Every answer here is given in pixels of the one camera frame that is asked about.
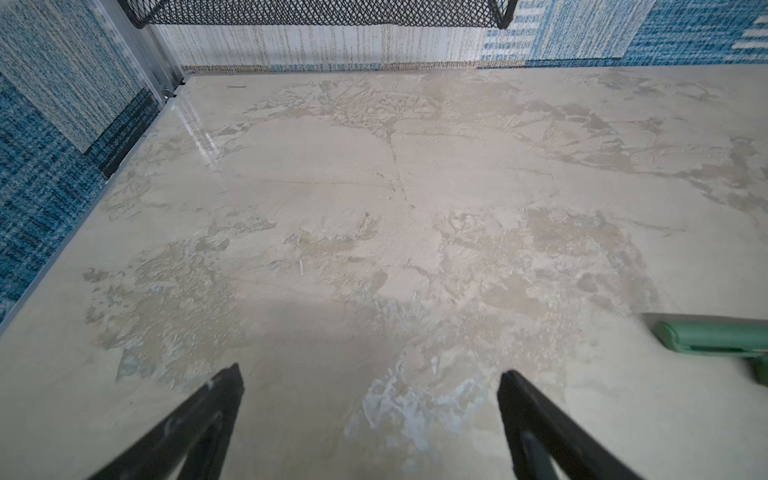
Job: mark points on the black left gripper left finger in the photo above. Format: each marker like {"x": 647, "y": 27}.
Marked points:
{"x": 191, "y": 441}

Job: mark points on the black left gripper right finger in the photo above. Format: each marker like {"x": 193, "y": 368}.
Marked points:
{"x": 541, "y": 437}

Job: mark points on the black mesh shelf rack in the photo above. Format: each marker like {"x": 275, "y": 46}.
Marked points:
{"x": 407, "y": 13}

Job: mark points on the dark green marker pen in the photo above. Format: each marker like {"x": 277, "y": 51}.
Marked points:
{"x": 713, "y": 339}

